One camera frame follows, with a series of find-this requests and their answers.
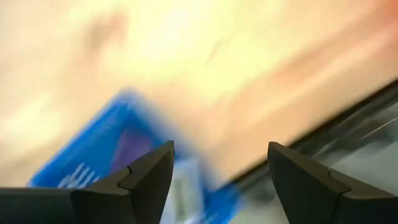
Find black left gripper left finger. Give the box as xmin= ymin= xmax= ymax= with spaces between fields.
xmin=0 ymin=140 xmax=175 ymax=224

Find blue plastic basket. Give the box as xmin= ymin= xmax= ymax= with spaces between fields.
xmin=27 ymin=88 xmax=243 ymax=224

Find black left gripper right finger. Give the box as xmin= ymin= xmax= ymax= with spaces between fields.
xmin=266 ymin=141 xmax=398 ymax=224

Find dark purple box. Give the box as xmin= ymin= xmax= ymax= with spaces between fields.
xmin=110 ymin=127 xmax=156 ymax=175

